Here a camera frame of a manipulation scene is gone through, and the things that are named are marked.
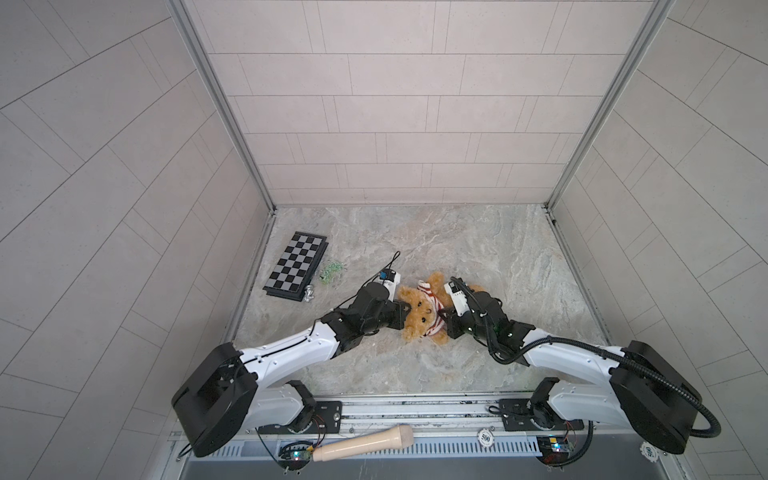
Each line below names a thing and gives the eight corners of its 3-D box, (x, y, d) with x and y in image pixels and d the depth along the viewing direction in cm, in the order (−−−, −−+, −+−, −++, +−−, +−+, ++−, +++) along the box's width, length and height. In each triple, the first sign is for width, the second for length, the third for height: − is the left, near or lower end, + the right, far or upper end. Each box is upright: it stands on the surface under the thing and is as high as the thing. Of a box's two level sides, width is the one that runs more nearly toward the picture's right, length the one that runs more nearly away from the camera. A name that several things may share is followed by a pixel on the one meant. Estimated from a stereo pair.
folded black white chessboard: (266, 295, 93) (262, 289, 91) (298, 236, 108) (295, 230, 106) (301, 302, 92) (299, 297, 89) (329, 242, 107) (327, 236, 104)
